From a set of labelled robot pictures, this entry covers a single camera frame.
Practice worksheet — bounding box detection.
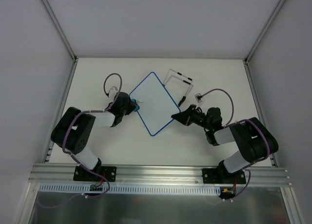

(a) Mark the left side table rail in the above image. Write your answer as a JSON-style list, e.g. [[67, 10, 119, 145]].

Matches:
[[40, 57, 78, 163]]

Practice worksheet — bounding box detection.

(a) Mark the right aluminium frame post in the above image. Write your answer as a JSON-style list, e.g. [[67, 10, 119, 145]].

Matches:
[[244, 0, 287, 63]]

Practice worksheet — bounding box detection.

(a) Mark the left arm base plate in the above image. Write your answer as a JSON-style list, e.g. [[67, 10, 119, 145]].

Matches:
[[73, 166, 117, 182]]

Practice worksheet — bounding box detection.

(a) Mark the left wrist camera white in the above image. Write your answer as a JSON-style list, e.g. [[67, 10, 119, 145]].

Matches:
[[107, 86, 119, 99]]

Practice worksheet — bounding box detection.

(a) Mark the aluminium frame post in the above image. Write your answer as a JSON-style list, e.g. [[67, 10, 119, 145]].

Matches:
[[40, 0, 77, 61], [244, 0, 287, 63]]

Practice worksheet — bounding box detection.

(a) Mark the aluminium front rail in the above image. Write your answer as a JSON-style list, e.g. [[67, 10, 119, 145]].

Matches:
[[28, 163, 293, 187]]

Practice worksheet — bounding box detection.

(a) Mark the right side table rail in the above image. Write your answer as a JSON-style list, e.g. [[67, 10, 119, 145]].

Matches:
[[243, 60, 278, 167]]

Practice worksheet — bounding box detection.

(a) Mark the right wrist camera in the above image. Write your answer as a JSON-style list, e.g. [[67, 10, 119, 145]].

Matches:
[[195, 93, 204, 107]]

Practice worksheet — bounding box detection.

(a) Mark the wire whiteboard stand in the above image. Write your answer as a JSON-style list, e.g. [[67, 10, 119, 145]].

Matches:
[[162, 69, 194, 107]]

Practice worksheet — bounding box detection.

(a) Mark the blue-framed whiteboard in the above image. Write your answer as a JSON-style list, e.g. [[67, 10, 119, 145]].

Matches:
[[129, 72, 181, 137]]

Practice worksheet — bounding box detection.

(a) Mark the table rail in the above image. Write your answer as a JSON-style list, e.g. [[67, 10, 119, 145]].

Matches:
[[243, 60, 278, 167], [40, 57, 78, 163]]

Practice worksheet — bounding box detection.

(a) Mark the blue heart-shaped eraser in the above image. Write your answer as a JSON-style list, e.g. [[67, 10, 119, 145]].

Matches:
[[131, 99, 139, 112]]

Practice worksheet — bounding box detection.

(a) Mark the white slotted cable duct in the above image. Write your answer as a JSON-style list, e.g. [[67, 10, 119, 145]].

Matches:
[[39, 183, 221, 196]]

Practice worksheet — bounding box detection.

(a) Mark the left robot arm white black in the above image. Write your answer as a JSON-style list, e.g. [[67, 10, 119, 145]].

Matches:
[[50, 92, 139, 181]]

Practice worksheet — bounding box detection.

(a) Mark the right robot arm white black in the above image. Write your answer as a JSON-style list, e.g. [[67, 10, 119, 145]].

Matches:
[[171, 104, 279, 183]]

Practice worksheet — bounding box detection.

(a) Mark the left aluminium frame post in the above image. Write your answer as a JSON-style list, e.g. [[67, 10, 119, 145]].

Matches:
[[40, 0, 77, 61]]

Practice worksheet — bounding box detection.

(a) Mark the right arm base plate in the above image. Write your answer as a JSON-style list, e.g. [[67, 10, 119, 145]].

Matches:
[[201, 168, 246, 184]]

